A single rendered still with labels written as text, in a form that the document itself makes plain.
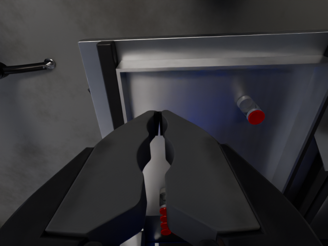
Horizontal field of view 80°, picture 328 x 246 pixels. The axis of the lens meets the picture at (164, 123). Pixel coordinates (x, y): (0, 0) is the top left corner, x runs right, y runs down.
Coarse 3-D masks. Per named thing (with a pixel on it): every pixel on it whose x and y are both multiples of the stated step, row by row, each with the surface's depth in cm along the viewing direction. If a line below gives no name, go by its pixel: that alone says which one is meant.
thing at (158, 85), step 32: (128, 64) 24; (160, 64) 24; (192, 64) 23; (224, 64) 23; (256, 64) 23; (288, 64) 23; (320, 64) 23; (128, 96) 28; (160, 96) 28; (192, 96) 28; (224, 96) 28; (256, 96) 28; (288, 96) 28; (320, 96) 25; (224, 128) 31; (256, 128) 31; (288, 128) 31; (160, 160) 35; (256, 160) 35; (288, 160) 32
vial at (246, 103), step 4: (244, 96) 28; (248, 96) 28; (240, 100) 28; (244, 100) 27; (248, 100) 27; (252, 100) 27; (240, 104) 28; (244, 104) 27; (248, 104) 26; (252, 104) 26; (256, 104) 26; (240, 108) 28; (244, 108) 26; (248, 108) 26; (252, 108) 25; (256, 108) 25; (260, 108) 26; (244, 112) 26; (248, 112) 25
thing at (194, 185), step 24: (168, 120) 11; (168, 144) 9; (192, 144) 9; (216, 144) 9; (192, 168) 8; (216, 168) 8; (168, 192) 7; (192, 192) 7; (216, 192) 7; (240, 192) 7; (168, 216) 7; (192, 216) 6; (216, 216) 6; (240, 216) 6; (192, 240) 7; (216, 240) 6
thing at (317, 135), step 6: (324, 114) 30; (324, 120) 30; (318, 126) 31; (324, 126) 31; (318, 132) 31; (324, 132) 31; (318, 138) 30; (324, 138) 30; (318, 144) 30; (324, 144) 30; (318, 150) 30; (324, 150) 30; (324, 156) 29; (324, 162) 29; (324, 168) 29
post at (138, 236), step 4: (140, 232) 44; (136, 236) 44; (140, 236) 43; (144, 236) 48; (128, 240) 43; (132, 240) 43; (136, 240) 43; (140, 240) 43; (144, 240) 48; (124, 244) 42; (128, 244) 42; (132, 244) 42; (136, 244) 42; (140, 244) 42; (144, 244) 48
